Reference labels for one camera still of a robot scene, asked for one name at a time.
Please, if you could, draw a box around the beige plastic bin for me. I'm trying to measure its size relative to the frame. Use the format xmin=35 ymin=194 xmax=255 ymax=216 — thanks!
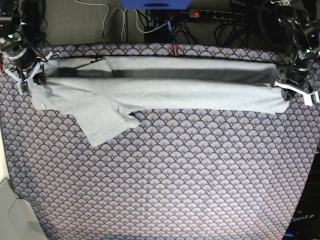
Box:
xmin=0 ymin=178 xmax=47 ymax=240

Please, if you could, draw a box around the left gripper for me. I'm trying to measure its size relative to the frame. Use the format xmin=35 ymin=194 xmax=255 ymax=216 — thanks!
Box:
xmin=274 ymin=47 xmax=320 ymax=105

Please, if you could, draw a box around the red black clamp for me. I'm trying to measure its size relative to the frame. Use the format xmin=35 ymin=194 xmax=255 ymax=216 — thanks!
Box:
xmin=170 ymin=44 xmax=179 ymax=57

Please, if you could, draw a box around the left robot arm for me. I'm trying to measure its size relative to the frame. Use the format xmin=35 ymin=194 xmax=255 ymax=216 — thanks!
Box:
xmin=257 ymin=0 xmax=320 ymax=107

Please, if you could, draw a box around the light grey T-shirt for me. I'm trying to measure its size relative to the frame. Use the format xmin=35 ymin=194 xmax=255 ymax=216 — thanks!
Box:
xmin=31 ymin=56 xmax=289 ymax=147

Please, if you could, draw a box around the black power strip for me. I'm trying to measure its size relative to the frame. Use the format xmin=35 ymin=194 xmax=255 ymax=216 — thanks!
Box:
xmin=188 ymin=9 xmax=245 ymax=22

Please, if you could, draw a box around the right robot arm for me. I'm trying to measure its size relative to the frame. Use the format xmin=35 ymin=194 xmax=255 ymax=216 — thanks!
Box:
xmin=0 ymin=0 xmax=56 ymax=95

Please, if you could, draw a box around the blue box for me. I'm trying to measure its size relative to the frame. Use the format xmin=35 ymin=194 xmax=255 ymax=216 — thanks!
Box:
xmin=120 ymin=0 xmax=191 ymax=10

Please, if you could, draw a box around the fan-patterned table cloth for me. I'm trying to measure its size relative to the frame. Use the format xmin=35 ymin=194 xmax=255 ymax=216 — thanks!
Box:
xmin=0 ymin=42 xmax=320 ymax=240

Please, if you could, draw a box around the black OpenArm base plate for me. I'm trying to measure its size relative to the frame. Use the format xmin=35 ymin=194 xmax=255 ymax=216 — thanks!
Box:
xmin=283 ymin=153 xmax=320 ymax=240

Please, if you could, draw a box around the white cable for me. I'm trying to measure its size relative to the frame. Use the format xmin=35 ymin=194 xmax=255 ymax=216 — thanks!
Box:
xmin=101 ymin=6 xmax=168 ymax=41

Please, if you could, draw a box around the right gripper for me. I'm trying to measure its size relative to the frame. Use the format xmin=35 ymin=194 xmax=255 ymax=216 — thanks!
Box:
xmin=0 ymin=32 xmax=59 ymax=95

